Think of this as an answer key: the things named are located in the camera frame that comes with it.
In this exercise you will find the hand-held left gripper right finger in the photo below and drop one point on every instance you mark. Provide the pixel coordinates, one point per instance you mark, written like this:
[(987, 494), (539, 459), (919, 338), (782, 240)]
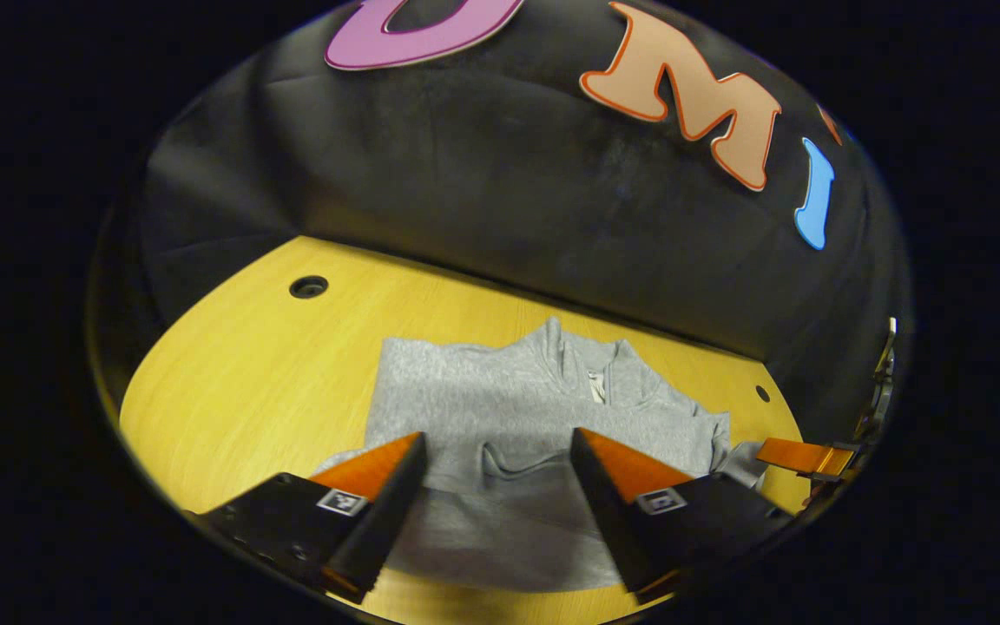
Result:
[(608, 512)]

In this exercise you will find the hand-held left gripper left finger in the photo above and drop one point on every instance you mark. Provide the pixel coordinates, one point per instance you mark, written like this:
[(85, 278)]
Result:
[(387, 512)]

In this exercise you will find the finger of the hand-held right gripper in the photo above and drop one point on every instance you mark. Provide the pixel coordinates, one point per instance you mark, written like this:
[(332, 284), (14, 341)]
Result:
[(795, 454)]

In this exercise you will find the grey zip-neck sweatshirt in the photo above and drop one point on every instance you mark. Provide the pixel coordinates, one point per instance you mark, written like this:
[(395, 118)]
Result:
[(483, 399)]

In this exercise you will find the black backdrop cloth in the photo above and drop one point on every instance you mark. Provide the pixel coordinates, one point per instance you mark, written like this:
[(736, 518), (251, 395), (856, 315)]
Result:
[(500, 200)]

